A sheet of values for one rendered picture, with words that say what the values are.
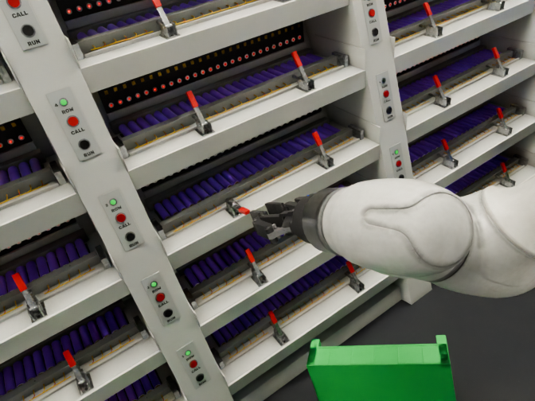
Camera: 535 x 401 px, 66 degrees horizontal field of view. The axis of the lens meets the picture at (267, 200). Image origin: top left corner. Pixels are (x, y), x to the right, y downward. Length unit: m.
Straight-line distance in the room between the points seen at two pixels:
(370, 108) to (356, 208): 0.67
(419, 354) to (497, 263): 0.49
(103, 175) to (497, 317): 1.08
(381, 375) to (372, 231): 0.60
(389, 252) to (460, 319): 0.93
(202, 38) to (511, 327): 1.06
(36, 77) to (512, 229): 0.72
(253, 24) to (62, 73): 0.38
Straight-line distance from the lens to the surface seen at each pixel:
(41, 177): 0.87
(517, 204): 0.52
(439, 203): 0.41
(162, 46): 0.83
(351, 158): 1.06
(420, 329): 1.31
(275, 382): 1.23
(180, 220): 0.93
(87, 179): 0.81
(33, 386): 1.04
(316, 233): 0.52
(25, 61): 0.80
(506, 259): 0.52
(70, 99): 0.79
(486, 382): 1.19
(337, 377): 1.01
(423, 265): 0.41
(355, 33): 1.07
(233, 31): 0.89
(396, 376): 0.99
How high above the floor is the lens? 0.91
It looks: 23 degrees down
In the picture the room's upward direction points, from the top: 18 degrees counter-clockwise
